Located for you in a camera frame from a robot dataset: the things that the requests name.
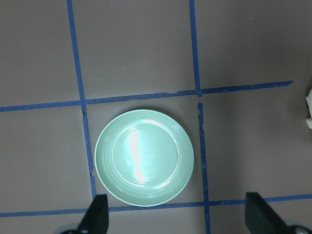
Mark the white rice cooker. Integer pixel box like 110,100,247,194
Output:
306,89,312,129

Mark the blue tape strip vertical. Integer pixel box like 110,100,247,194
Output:
189,0,211,234
66,0,97,198

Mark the light green round plate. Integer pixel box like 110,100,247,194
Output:
94,109,195,207

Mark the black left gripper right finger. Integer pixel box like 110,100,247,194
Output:
245,192,293,234

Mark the blue tape strip horizontal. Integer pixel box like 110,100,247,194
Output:
0,80,293,112
0,194,312,217

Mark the blue tape strip upper horizontal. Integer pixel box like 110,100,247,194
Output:
0,80,293,112

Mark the blue tape strip right vertical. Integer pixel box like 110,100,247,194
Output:
189,0,211,234

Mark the blue tape strip lower horizontal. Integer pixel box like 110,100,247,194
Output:
0,194,312,217

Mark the blue tape strip left vertical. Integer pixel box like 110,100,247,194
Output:
66,0,97,198

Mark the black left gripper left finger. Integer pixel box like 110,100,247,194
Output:
77,195,109,234

